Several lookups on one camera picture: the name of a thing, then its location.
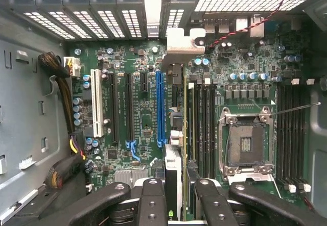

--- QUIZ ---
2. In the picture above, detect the metal socket locking lever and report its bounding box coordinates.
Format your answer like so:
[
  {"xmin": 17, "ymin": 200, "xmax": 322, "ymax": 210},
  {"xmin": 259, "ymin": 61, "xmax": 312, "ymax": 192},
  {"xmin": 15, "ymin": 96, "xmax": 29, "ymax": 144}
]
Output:
[
  {"xmin": 219, "ymin": 116, "xmax": 232, "ymax": 162},
  {"xmin": 260, "ymin": 102, "xmax": 322, "ymax": 117}
]

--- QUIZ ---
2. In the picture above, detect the blue expansion slot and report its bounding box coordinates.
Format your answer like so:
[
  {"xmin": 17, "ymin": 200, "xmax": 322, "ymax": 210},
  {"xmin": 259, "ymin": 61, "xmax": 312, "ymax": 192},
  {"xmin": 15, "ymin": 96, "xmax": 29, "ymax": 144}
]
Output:
[{"xmin": 156, "ymin": 70, "xmax": 167, "ymax": 147}]

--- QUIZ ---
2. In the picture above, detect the metal socket cover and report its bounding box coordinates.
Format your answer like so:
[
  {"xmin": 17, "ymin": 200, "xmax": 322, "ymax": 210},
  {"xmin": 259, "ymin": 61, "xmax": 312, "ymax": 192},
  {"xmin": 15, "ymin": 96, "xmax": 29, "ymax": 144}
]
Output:
[{"xmin": 224, "ymin": 171, "xmax": 283, "ymax": 198}]

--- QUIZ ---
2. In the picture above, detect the green motherboard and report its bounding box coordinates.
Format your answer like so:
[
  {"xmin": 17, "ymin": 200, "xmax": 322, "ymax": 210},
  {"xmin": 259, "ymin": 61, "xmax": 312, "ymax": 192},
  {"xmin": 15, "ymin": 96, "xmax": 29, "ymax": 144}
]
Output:
[{"xmin": 65, "ymin": 11, "xmax": 311, "ymax": 211}]

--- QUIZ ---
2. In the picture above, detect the black open PC case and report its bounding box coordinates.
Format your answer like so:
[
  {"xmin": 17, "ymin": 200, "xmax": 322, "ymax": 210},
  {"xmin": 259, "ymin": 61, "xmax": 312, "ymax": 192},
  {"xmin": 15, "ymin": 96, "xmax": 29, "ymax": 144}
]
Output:
[{"xmin": 0, "ymin": 0, "xmax": 327, "ymax": 226}]

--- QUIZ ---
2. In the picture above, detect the long black expansion slot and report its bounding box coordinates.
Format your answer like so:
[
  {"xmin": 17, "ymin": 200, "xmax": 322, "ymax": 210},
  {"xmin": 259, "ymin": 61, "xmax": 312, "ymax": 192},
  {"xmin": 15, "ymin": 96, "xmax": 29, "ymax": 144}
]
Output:
[
  {"xmin": 124, "ymin": 72, "xmax": 135, "ymax": 145},
  {"xmin": 108, "ymin": 72, "xmax": 120, "ymax": 145}
]

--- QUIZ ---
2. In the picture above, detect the black sleeved cable bundle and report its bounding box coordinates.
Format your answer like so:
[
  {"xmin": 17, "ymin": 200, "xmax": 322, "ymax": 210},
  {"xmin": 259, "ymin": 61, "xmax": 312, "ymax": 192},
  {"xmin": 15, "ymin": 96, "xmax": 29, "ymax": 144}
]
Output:
[{"xmin": 44, "ymin": 154, "xmax": 87, "ymax": 190}]

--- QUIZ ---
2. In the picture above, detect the silver chipset heatsink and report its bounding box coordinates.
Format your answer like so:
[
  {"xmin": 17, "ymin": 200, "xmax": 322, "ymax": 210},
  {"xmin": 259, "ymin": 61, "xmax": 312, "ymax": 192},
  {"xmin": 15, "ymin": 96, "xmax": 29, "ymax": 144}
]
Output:
[{"xmin": 114, "ymin": 169, "xmax": 149, "ymax": 187}]

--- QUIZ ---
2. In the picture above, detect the white expansion slot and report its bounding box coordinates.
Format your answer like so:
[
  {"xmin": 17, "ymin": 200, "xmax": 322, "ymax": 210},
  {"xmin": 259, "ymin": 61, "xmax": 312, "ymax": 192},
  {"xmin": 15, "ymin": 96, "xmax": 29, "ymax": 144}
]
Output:
[{"xmin": 91, "ymin": 69, "xmax": 105, "ymax": 138}]

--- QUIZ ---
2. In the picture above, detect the CPU socket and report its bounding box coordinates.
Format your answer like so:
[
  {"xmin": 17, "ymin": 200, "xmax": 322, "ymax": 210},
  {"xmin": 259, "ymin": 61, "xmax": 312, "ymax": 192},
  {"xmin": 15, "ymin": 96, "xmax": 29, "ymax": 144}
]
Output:
[{"xmin": 217, "ymin": 106, "xmax": 275, "ymax": 182}]

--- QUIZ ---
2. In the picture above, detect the red black twisted wire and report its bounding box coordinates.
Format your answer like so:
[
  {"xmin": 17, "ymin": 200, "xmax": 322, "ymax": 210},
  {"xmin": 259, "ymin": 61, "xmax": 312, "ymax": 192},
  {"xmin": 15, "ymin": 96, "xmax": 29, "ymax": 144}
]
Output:
[{"xmin": 205, "ymin": 0, "xmax": 291, "ymax": 49}]

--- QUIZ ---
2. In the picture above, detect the sleeved yellow power cable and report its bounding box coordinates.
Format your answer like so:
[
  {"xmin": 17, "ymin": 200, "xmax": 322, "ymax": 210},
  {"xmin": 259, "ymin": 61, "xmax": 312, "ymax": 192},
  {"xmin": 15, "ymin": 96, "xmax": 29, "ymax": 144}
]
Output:
[{"xmin": 37, "ymin": 52, "xmax": 86, "ymax": 160}]

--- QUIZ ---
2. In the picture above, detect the short black expansion slot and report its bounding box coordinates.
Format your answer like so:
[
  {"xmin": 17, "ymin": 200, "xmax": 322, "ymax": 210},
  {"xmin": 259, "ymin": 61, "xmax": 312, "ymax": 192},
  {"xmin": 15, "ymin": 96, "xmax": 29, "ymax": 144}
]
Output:
[{"xmin": 140, "ymin": 71, "xmax": 149, "ymax": 93}]

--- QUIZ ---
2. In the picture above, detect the black RAM slot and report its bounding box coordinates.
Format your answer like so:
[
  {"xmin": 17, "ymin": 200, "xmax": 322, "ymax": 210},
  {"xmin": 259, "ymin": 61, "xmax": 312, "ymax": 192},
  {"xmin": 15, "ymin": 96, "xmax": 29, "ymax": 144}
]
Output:
[
  {"xmin": 284, "ymin": 84, "xmax": 292, "ymax": 192},
  {"xmin": 298, "ymin": 78, "xmax": 315, "ymax": 193},
  {"xmin": 195, "ymin": 82, "xmax": 203, "ymax": 175},
  {"xmin": 277, "ymin": 84, "xmax": 285, "ymax": 186},
  {"xmin": 203, "ymin": 82, "xmax": 210, "ymax": 178},
  {"xmin": 292, "ymin": 78, "xmax": 299, "ymax": 193},
  {"xmin": 209, "ymin": 82, "xmax": 218, "ymax": 178},
  {"xmin": 188, "ymin": 82, "xmax": 196, "ymax": 162}
]

